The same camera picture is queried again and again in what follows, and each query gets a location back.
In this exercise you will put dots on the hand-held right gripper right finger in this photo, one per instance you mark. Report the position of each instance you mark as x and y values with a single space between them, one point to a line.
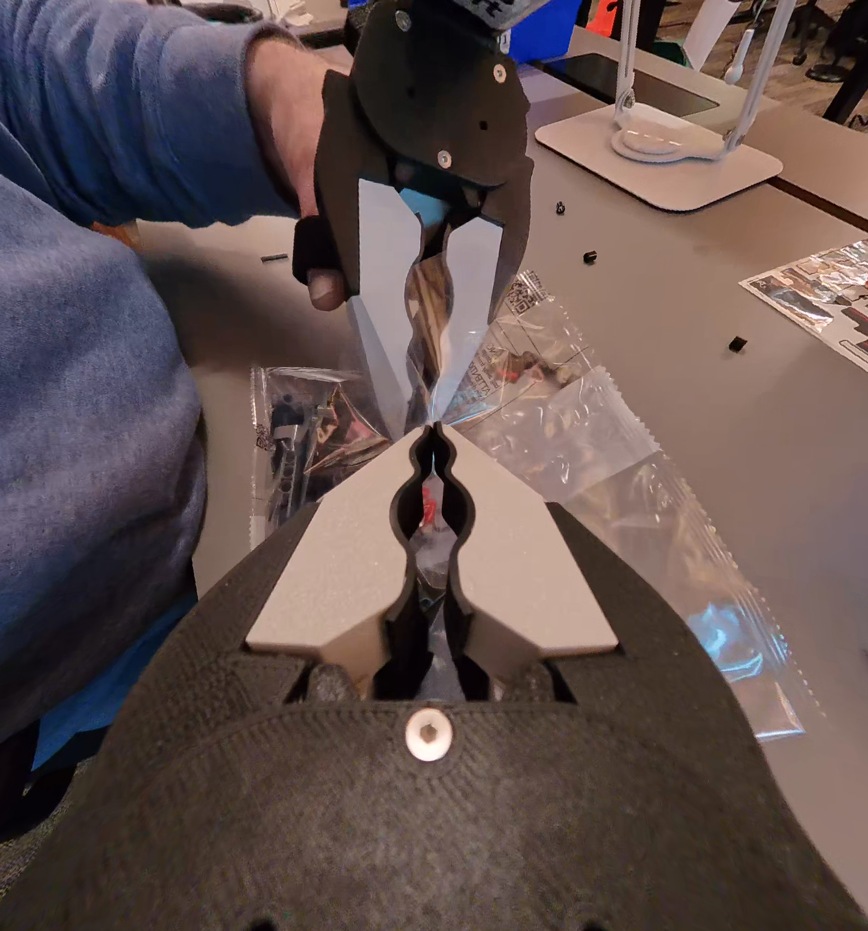
528 582

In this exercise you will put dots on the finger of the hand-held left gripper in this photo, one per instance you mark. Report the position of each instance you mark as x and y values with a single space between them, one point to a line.
383 291
477 284

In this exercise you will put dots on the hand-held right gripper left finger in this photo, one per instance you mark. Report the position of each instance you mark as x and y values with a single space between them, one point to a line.
332 582

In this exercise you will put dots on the clear plastic lego bag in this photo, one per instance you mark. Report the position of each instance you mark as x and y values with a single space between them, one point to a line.
623 473

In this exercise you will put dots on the person's left forearm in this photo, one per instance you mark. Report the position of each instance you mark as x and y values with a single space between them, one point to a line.
114 87

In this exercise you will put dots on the small clear lego bag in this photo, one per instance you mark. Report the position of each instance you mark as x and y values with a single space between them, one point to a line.
288 436

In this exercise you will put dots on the lego sticker sheet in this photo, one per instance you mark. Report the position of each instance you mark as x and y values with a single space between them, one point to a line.
827 298

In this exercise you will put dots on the person's left hand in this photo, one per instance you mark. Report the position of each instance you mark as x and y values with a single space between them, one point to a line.
288 116

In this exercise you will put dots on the blue plastic bin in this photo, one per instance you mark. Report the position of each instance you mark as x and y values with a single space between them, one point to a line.
554 36

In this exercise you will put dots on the white book stand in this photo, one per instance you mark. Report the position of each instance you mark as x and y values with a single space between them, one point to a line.
696 178

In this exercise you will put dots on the person's blue sweater torso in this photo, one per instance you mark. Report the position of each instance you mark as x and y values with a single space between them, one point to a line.
63 436

